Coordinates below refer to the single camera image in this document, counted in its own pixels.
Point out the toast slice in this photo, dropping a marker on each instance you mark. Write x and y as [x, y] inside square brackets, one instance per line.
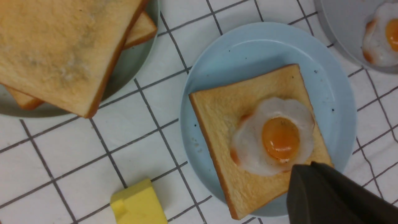
[143, 30]
[219, 111]
[62, 49]

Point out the fried egg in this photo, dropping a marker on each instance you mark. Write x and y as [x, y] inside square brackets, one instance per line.
[380, 38]
[275, 136]

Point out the yellow cube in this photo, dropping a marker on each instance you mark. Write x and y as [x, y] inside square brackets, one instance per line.
[138, 204]

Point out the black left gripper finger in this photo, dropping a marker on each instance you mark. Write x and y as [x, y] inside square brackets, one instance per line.
[319, 194]

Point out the green plate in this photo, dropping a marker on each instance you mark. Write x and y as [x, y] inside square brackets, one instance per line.
[130, 65]

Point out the grey plate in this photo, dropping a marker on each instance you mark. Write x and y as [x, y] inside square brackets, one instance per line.
[343, 22]

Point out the light blue plate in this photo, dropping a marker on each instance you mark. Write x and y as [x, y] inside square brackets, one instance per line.
[259, 48]

